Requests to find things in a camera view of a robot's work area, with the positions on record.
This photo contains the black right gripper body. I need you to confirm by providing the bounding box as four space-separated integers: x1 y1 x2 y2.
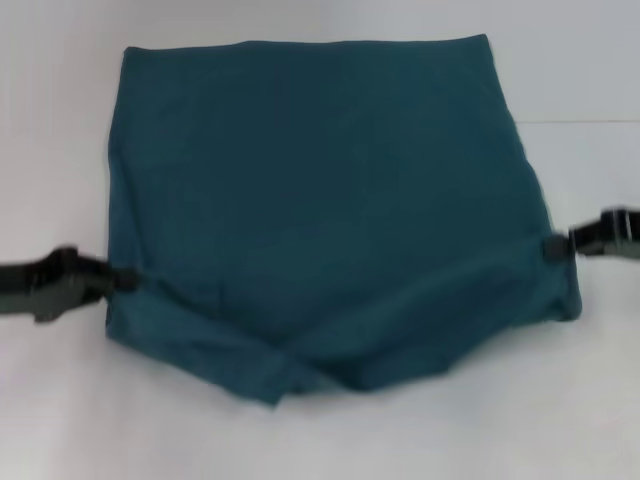
568 209 640 262

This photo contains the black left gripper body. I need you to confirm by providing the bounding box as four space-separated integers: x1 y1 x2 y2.
0 244 114 325

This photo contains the teal blue t-shirt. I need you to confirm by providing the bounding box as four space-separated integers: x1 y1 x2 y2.
102 33 585 407

